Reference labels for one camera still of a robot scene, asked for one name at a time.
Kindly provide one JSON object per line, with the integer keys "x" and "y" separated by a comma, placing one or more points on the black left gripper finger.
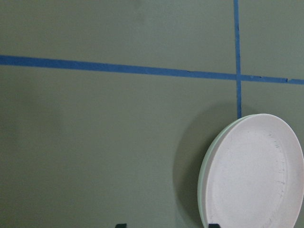
{"x": 213, "y": 225}

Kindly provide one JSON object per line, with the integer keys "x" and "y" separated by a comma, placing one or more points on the pink plate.
{"x": 256, "y": 176}

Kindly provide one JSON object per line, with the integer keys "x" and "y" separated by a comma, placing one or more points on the cream white plate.
{"x": 205, "y": 167}

